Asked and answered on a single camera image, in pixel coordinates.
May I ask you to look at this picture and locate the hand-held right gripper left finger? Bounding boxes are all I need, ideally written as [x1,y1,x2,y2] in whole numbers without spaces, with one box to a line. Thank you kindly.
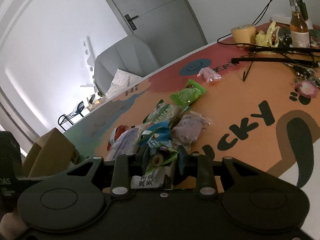
[64,146,151,198]

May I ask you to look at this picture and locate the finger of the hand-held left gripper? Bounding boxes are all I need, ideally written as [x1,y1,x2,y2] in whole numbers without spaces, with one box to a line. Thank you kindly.
[22,175,67,182]

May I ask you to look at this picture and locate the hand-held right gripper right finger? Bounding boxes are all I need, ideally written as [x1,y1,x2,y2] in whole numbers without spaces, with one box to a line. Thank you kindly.
[174,145,266,198]

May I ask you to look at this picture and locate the green olive print snack packet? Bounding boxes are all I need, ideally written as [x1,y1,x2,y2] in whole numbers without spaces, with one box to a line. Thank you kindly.
[130,141,178,190]

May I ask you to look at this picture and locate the red and blue snack packet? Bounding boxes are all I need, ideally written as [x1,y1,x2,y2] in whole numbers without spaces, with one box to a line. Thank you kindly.
[106,124,140,161]

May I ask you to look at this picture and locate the brown cardboard box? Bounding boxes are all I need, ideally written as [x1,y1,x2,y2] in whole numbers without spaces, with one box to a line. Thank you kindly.
[22,127,80,178]

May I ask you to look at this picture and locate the bright green snack packet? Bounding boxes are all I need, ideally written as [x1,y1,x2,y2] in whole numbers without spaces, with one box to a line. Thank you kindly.
[169,79,207,106]

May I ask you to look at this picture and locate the purple snack packet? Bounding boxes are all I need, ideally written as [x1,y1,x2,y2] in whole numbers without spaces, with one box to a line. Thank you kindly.
[171,112,211,153]

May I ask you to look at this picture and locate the green and white snack packet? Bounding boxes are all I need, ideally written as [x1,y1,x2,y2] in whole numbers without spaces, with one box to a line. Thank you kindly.
[142,99,192,124]

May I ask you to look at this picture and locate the colourful printed table mat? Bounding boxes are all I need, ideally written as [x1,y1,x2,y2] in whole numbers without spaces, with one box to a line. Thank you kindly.
[62,21,320,196]

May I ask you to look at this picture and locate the black metal shoe rack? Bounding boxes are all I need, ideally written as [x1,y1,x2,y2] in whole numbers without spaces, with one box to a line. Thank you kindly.
[58,101,86,132]

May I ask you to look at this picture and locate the dotted white pillow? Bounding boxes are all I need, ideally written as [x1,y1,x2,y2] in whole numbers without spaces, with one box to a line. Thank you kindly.
[105,68,143,98]

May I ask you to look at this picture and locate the small pink snack packet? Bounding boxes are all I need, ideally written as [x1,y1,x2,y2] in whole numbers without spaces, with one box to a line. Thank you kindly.
[197,67,222,83]

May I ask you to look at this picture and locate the grey armchair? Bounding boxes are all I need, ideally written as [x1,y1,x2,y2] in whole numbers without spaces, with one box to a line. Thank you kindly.
[94,35,161,93]

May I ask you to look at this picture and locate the white board with holes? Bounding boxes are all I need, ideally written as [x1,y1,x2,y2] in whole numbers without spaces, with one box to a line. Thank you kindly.
[79,36,98,88]

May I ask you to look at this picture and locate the black folded tripod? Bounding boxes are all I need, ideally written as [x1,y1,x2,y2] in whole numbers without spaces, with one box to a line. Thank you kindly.
[231,42,320,82]

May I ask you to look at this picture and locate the yellow tape roll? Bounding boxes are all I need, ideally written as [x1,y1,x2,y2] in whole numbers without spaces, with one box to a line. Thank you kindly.
[230,24,257,44]

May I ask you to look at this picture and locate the grey door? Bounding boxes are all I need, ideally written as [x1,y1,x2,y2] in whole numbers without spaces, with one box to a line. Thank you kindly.
[94,0,208,53]

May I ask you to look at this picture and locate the yellow plastic ribbon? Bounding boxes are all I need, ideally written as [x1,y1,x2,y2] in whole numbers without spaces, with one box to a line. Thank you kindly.
[255,21,280,55]

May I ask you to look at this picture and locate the amber glass bottle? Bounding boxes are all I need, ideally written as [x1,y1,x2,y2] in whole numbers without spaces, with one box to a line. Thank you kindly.
[289,11,310,48]

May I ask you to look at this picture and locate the dark plug adapter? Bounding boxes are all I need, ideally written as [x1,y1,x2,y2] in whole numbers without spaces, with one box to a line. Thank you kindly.
[286,0,309,21]

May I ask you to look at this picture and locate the black door handle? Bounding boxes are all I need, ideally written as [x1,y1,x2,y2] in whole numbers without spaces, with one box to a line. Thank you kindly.
[124,14,139,32]

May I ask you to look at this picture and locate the pink round keychain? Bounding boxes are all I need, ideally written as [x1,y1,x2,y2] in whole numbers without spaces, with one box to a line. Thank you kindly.
[293,79,317,98]

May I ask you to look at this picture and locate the black cable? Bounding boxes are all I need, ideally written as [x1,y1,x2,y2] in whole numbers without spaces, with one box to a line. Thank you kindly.
[217,0,297,46]

